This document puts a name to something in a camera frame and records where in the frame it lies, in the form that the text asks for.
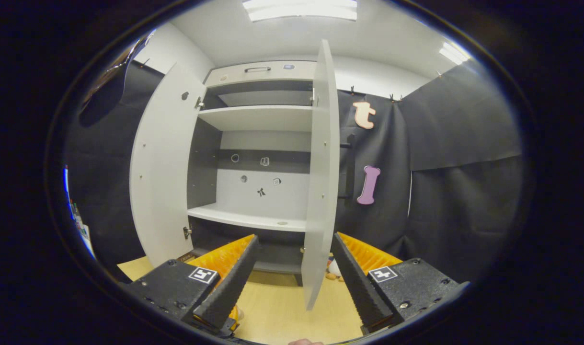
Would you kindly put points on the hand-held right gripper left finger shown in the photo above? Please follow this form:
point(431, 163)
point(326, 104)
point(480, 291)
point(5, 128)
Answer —
point(229, 287)

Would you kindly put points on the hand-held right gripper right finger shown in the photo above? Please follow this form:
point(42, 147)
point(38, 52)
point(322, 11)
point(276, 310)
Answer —
point(359, 287)

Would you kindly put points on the white cabinet door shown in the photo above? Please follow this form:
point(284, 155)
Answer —
point(162, 167)
point(323, 167)

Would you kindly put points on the white grey cabinet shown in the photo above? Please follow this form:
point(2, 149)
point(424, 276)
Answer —
point(258, 117)

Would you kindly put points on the white cabinet drawer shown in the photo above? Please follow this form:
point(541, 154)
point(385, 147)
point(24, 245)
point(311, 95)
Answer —
point(234, 75)

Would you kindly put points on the penguin plush toy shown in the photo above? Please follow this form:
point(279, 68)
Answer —
point(335, 269)

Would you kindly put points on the small brown box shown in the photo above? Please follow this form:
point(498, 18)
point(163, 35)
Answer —
point(186, 258)

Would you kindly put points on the black backdrop cloth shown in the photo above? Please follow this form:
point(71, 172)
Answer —
point(454, 143)
point(105, 191)

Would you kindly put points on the small ceiling light panel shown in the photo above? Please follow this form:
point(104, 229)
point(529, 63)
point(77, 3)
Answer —
point(454, 53)

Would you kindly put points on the large ceiling light panel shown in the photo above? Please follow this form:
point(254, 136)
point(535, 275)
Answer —
point(299, 9)

